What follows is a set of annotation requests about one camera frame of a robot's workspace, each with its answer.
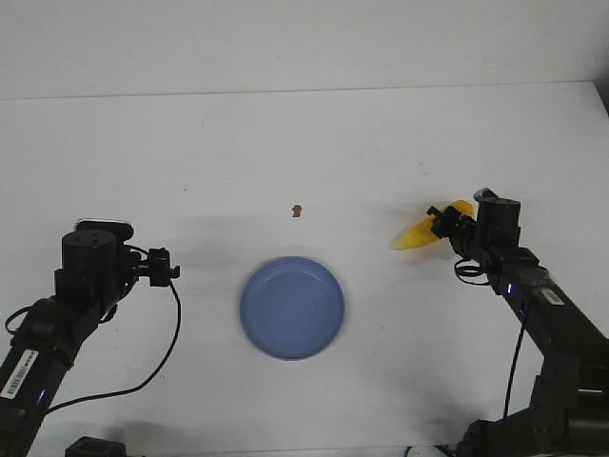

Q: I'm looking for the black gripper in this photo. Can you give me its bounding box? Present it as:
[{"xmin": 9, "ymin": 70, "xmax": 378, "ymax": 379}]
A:
[
  {"xmin": 426, "ymin": 206, "xmax": 477, "ymax": 248},
  {"xmin": 137, "ymin": 248, "xmax": 181, "ymax": 287}
]

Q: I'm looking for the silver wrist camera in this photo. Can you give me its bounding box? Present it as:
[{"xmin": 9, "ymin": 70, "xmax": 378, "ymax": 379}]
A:
[
  {"xmin": 74, "ymin": 219, "xmax": 134, "ymax": 241},
  {"xmin": 474, "ymin": 188, "xmax": 499, "ymax": 202}
]

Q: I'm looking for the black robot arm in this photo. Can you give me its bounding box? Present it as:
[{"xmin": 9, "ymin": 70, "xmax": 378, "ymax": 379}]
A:
[
  {"xmin": 427, "ymin": 190, "xmax": 608, "ymax": 456},
  {"xmin": 3, "ymin": 217, "xmax": 459, "ymax": 453}
]

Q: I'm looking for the blue round plate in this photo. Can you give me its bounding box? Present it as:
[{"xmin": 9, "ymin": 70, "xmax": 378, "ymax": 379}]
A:
[{"xmin": 239, "ymin": 256, "xmax": 346, "ymax": 361}]

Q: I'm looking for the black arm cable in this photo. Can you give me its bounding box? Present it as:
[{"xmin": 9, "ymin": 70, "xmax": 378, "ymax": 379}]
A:
[
  {"xmin": 47, "ymin": 280, "xmax": 183, "ymax": 414},
  {"xmin": 454, "ymin": 256, "xmax": 527, "ymax": 423}
]

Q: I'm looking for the yellow toy corn cob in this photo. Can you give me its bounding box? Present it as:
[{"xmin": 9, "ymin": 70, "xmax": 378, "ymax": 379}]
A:
[{"xmin": 392, "ymin": 200, "xmax": 475, "ymax": 250}]

